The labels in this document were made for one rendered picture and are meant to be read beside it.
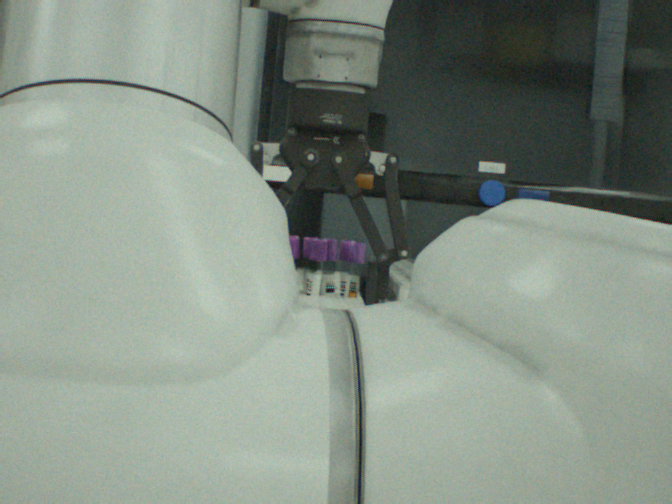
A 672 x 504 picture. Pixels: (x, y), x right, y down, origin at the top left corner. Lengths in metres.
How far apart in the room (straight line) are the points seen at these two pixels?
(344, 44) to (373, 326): 0.74
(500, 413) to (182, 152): 0.14
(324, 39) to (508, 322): 0.77
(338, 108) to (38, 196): 0.77
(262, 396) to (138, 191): 0.08
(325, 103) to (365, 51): 0.06
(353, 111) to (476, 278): 0.75
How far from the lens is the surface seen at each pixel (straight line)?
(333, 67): 1.20
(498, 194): 1.55
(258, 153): 1.23
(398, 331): 0.47
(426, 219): 2.33
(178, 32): 0.52
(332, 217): 2.17
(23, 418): 0.43
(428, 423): 0.44
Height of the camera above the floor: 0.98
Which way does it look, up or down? 3 degrees down
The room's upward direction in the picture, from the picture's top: 5 degrees clockwise
